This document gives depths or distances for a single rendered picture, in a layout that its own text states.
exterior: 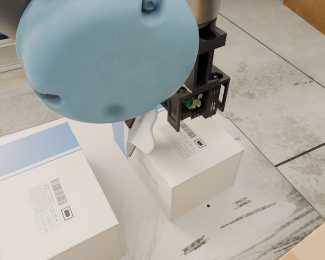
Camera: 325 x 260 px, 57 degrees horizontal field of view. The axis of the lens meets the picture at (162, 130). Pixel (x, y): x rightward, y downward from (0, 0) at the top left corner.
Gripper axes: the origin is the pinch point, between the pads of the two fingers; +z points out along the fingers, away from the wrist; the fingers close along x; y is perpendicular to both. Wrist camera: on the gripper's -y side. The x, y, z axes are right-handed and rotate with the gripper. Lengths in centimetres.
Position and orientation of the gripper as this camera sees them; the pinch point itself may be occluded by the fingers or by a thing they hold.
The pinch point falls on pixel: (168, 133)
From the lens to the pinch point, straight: 46.5
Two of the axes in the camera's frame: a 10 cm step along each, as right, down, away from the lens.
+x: 8.5, -3.8, 3.7
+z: 0.0, 7.0, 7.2
